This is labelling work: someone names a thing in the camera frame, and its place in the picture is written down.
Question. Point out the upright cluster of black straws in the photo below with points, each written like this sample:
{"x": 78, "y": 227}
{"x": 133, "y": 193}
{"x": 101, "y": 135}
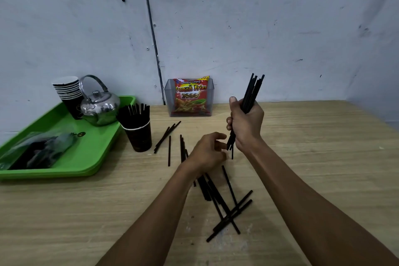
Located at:
{"x": 134, "y": 115}

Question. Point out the clear plastic bag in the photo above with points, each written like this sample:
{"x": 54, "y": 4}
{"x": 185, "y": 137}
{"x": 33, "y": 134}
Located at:
{"x": 40, "y": 150}

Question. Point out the black paper cup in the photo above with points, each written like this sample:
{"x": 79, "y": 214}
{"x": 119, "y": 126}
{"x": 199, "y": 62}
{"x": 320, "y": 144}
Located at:
{"x": 139, "y": 138}

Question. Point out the bundle of black straws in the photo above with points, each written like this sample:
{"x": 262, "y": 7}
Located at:
{"x": 252, "y": 92}

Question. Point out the person's left hand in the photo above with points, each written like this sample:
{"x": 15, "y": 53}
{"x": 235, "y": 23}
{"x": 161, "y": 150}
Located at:
{"x": 201, "y": 153}

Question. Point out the red snack packet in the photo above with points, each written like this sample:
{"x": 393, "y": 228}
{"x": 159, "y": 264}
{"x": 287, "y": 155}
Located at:
{"x": 190, "y": 97}

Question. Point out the person's right hand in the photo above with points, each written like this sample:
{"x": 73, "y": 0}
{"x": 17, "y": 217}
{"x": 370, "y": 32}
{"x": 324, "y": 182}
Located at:
{"x": 247, "y": 125}

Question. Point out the clear plastic container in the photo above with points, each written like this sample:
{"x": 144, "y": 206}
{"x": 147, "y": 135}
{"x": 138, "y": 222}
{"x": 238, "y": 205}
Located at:
{"x": 168, "y": 100}

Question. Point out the stainless steel kettle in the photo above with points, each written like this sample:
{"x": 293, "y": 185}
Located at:
{"x": 100, "y": 109}

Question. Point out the scattered loose black straws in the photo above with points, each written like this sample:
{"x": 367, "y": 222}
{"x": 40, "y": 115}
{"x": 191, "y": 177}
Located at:
{"x": 230, "y": 209}

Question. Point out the person's right thumb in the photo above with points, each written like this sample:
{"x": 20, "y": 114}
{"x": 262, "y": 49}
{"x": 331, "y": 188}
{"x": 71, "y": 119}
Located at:
{"x": 233, "y": 104}

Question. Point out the green plastic tray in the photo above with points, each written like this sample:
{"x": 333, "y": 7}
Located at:
{"x": 93, "y": 150}

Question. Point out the stack of black paper cups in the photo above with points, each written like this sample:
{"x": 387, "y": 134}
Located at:
{"x": 67, "y": 88}

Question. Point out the person's left fingers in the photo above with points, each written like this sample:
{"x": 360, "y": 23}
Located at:
{"x": 218, "y": 144}

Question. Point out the person's left forearm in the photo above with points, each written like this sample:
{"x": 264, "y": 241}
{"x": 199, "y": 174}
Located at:
{"x": 156, "y": 219}

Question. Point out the person's right forearm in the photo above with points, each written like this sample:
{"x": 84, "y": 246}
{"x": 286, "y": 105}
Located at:
{"x": 305, "y": 206}

